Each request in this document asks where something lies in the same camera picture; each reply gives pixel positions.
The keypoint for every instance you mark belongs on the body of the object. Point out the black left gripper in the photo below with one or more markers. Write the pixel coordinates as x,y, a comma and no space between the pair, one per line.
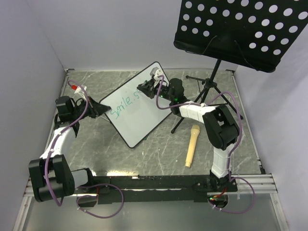
96,108

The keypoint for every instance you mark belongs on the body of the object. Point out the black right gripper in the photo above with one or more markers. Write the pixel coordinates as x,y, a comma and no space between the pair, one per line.
148,88

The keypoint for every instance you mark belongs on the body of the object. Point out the white whiteboard with black frame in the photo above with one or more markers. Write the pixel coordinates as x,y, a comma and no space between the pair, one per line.
132,113

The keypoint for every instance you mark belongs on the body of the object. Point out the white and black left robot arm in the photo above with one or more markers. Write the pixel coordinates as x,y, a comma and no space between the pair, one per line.
50,174

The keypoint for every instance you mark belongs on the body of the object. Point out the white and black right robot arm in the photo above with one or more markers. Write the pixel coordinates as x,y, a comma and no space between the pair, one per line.
222,130

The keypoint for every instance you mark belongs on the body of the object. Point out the beige microphone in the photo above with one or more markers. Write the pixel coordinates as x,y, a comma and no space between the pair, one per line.
192,144

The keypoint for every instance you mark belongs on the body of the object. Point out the black perforated music stand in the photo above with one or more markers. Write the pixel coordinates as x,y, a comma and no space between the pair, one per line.
266,39

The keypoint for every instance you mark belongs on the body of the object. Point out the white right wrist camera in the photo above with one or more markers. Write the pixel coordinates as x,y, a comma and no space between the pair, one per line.
155,73

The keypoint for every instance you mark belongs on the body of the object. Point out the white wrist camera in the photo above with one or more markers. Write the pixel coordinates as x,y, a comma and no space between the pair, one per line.
78,90
155,73

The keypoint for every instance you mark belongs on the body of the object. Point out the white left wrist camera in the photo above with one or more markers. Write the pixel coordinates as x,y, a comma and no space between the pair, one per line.
78,90

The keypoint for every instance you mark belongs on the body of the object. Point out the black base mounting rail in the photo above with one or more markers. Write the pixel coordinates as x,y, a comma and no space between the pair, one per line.
197,188

